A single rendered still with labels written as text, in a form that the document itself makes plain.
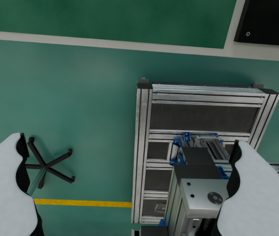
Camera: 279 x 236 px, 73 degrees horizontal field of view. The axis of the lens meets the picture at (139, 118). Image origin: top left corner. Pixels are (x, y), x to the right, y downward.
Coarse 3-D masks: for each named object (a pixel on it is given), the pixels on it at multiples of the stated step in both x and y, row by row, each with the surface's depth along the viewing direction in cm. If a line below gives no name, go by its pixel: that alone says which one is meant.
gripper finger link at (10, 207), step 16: (0, 144) 10; (16, 144) 10; (0, 160) 9; (16, 160) 9; (0, 176) 8; (16, 176) 8; (0, 192) 7; (16, 192) 7; (0, 208) 7; (16, 208) 7; (32, 208) 7; (0, 224) 6; (16, 224) 6; (32, 224) 6
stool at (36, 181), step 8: (32, 144) 146; (32, 152) 149; (40, 160) 153; (56, 160) 153; (32, 168) 157; (40, 168) 157; (48, 168) 157; (40, 176) 147; (64, 176) 163; (72, 176) 169; (32, 184) 139; (40, 184) 166; (32, 192) 135
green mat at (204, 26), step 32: (0, 0) 43; (32, 0) 43; (64, 0) 43; (96, 0) 43; (128, 0) 43; (160, 0) 43; (192, 0) 43; (224, 0) 44; (32, 32) 46; (64, 32) 46; (96, 32) 46; (128, 32) 46; (160, 32) 47; (192, 32) 47; (224, 32) 47
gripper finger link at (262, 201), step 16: (240, 144) 11; (240, 160) 9; (256, 160) 9; (240, 176) 8; (256, 176) 8; (272, 176) 9; (240, 192) 8; (256, 192) 8; (272, 192) 8; (224, 208) 7; (240, 208) 7; (256, 208) 7; (272, 208) 7; (224, 224) 6; (240, 224) 6; (256, 224) 6; (272, 224) 6
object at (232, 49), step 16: (240, 0) 44; (240, 16) 45; (0, 32) 46; (128, 48) 48; (144, 48) 48; (160, 48) 48; (176, 48) 49; (192, 48) 49; (208, 48) 49; (224, 48) 49; (240, 48) 49; (256, 48) 49; (272, 48) 49
